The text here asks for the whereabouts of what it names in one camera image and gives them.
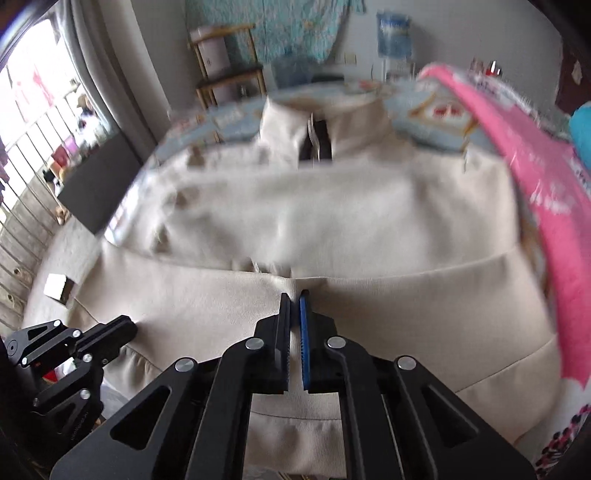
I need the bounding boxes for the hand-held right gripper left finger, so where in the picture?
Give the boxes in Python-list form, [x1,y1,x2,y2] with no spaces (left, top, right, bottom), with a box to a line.
[50,292,293,480]

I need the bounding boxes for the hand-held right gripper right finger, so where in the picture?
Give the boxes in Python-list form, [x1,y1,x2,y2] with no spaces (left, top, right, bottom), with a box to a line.
[299,291,539,480]

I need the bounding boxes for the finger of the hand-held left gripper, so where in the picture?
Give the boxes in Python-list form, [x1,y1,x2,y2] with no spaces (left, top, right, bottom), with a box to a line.
[4,316,138,367]
[32,355,105,435]

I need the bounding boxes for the cream zip jacket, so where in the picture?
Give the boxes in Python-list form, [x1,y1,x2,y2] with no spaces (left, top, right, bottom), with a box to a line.
[69,95,564,478]

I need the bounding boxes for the small cardboard box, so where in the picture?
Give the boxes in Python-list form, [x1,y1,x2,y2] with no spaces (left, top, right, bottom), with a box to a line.
[44,273,77,305]

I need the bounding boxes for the dark grey cabinet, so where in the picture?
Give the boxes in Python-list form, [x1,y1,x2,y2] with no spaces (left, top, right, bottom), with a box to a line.
[58,129,141,234]

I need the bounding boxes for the metal window railing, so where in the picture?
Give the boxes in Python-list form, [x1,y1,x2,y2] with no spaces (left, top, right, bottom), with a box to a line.
[0,83,100,333]

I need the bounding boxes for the grey picture-print bed sheet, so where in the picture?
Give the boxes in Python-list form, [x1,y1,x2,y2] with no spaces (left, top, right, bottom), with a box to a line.
[152,78,492,160]

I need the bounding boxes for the wooden chair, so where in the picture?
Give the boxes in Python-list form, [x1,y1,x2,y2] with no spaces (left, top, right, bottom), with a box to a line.
[187,24,267,110]

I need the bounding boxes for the clear plastic container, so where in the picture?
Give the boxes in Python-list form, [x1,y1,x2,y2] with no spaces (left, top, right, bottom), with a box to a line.
[271,55,315,88]

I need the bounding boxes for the grey curtain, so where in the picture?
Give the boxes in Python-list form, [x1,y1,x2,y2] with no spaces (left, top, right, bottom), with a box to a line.
[71,0,185,153]

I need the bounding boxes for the pink floral blanket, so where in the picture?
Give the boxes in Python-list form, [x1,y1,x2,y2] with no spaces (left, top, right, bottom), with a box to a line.
[418,62,591,478]

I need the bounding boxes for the pale pink bin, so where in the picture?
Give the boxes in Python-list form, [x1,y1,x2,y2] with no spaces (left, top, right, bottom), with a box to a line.
[190,25,232,79]

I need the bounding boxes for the teal floral hanging cloth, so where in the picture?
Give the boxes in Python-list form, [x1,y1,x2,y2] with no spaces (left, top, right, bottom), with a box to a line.
[185,0,368,63]

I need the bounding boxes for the blue water jug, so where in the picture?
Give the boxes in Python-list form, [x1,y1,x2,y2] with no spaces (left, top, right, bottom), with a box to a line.
[376,11,413,58]

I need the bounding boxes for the brown door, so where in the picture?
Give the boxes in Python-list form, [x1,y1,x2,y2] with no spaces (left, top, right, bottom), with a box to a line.
[554,41,591,112]

